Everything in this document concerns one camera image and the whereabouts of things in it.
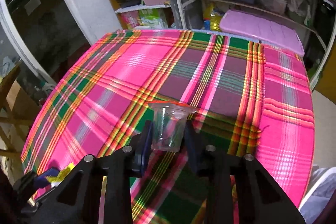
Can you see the wooden side table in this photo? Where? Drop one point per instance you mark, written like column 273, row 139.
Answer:
column 20, row 109

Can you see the clear plastic cup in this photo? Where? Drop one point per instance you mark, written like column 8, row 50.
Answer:
column 169, row 121

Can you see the small wooden shelf cabinet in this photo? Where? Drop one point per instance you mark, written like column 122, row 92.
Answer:
column 135, row 14

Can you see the pink plaid tablecloth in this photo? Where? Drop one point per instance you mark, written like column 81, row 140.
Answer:
column 253, row 104

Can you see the pink lidded storage box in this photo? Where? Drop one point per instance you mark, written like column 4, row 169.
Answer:
column 244, row 24

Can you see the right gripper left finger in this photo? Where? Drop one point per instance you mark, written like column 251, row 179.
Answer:
column 142, row 150

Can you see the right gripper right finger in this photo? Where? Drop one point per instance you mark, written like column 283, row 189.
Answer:
column 202, row 157

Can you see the white trash bin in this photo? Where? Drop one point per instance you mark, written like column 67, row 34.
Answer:
column 319, row 193

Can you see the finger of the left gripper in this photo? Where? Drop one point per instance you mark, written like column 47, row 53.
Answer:
column 40, row 181

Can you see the yellow snack wrapper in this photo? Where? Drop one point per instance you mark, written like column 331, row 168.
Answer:
column 56, row 180

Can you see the yellow wooden door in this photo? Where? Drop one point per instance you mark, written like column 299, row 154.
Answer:
column 327, row 83

